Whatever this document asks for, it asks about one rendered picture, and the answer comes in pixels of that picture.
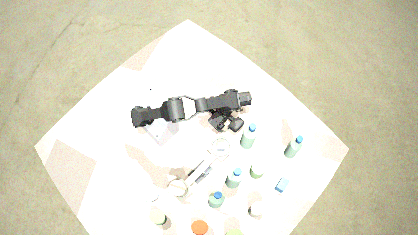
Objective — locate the light blue block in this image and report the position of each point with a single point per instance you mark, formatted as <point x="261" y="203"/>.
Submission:
<point x="281" y="184"/>

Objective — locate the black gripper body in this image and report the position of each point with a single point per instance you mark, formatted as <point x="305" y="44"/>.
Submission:
<point x="236" y="123"/>

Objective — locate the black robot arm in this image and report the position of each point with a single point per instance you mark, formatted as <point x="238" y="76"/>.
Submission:
<point x="173" y="109"/>

